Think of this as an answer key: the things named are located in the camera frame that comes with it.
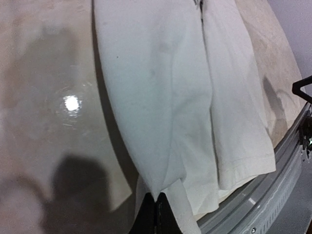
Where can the aluminium front rail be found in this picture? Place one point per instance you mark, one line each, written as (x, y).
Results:
(254, 207)

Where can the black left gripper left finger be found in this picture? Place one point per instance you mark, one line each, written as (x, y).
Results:
(144, 221)

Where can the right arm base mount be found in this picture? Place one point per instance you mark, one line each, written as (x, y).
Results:
(305, 132)

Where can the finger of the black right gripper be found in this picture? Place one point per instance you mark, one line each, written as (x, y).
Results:
(296, 89)

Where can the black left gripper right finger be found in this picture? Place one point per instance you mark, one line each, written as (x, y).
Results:
(165, 220)

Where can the white and green raglan shirt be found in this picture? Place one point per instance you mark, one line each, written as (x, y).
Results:
(185, 91)

